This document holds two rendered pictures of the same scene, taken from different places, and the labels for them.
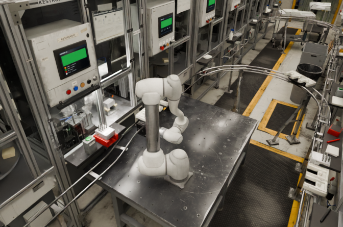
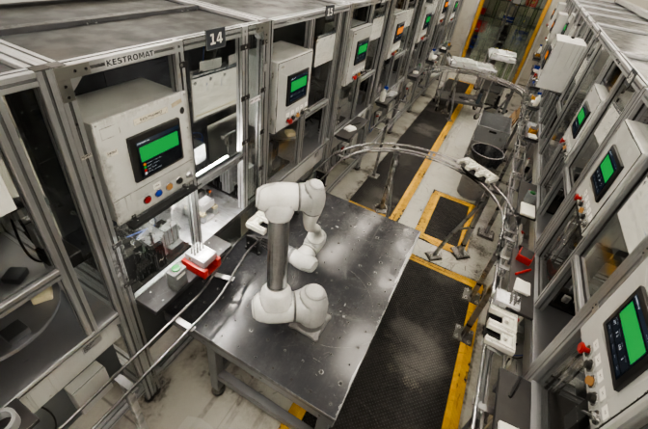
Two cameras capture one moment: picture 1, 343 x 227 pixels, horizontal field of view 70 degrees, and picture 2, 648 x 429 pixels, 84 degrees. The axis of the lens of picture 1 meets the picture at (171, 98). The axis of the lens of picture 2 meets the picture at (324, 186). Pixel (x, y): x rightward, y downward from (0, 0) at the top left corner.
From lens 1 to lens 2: 0.29 m
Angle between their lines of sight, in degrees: 8
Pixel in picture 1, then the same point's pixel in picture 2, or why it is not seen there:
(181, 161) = (318, 305)
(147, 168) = (266, 314)
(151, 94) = (281, 208)
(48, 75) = (116, 177)
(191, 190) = (329, 343)
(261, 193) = (418, 332)
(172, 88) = (313, 201)
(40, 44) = (106, 130)
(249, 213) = (401, 362)
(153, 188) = (274, 341)
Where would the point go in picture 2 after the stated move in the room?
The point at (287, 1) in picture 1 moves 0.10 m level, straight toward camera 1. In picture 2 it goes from (457, 41) to (457, 42)
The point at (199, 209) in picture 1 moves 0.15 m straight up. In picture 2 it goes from (341, 373) to (346, 358)
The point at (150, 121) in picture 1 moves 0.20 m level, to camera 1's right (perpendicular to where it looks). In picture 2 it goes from (276, 247) to (318, 249)
